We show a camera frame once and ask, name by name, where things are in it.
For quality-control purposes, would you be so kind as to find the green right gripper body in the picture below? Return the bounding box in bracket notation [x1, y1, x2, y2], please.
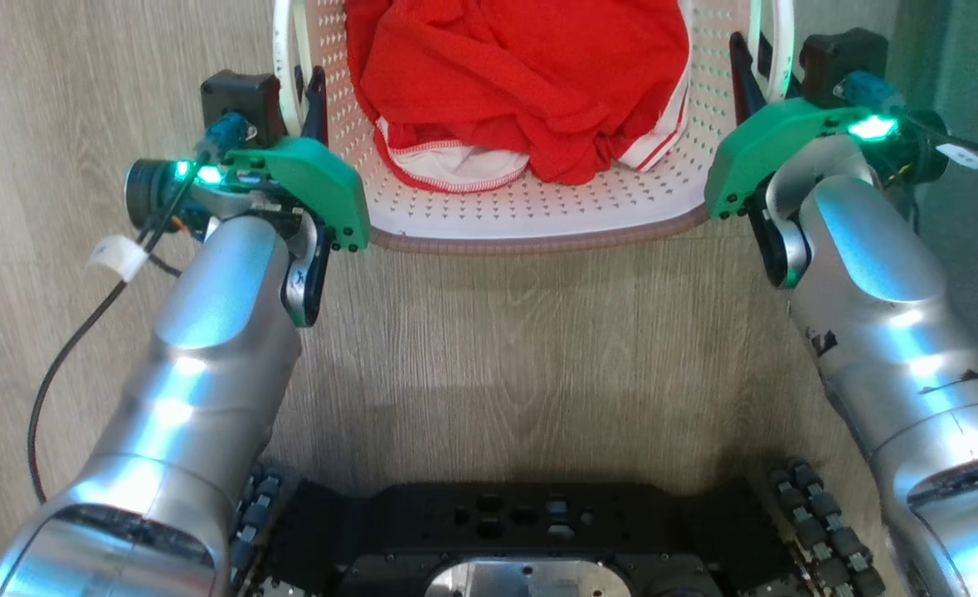
[703, 97, 869, 221]

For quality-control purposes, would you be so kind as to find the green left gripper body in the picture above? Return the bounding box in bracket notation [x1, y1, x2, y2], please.
[223, 136, 372, 253]

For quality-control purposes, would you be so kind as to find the white perforated laundry basket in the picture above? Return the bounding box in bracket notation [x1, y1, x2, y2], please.
[272, 0, 797, 255]

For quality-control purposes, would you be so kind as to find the red garment with white trim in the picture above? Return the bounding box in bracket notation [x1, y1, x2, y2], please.
[343, 0, 692, 194]

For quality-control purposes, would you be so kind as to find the black left roller wheel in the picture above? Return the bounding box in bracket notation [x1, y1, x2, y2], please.
[230, 464, 287, 597]

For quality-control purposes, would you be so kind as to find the black roller wheel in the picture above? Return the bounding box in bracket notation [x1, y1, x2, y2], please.
[230, 464, 287, 597]
[766, 456, 888, 597]

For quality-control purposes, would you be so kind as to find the black right roller wheel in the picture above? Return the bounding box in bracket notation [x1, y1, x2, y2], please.
[766, 456, 888, 597]

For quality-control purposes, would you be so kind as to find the silver metal waist plate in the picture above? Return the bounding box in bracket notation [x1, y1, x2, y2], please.
[425, 556, 632, 597]

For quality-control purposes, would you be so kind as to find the blue left cable connector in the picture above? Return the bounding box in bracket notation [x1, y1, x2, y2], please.
[205, 114, 251, 160]

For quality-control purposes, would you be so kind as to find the blue cable connector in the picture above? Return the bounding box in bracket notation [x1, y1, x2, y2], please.
[205, 114, 251, 160]
[835, 70, 903, 115]

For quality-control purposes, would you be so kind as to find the blue right cable connector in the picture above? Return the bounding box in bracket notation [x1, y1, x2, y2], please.
[835, 70, 903, 115]

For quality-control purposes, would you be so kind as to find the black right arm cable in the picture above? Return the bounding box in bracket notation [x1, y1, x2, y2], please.
[893, 108, 978, 172]

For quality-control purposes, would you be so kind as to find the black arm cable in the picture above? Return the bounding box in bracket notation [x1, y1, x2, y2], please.
[893, 108, 978, 172]
[27, 133, 251, 505]

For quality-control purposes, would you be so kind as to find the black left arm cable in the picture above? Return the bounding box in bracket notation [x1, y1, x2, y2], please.
[27, 133, 251, 505]

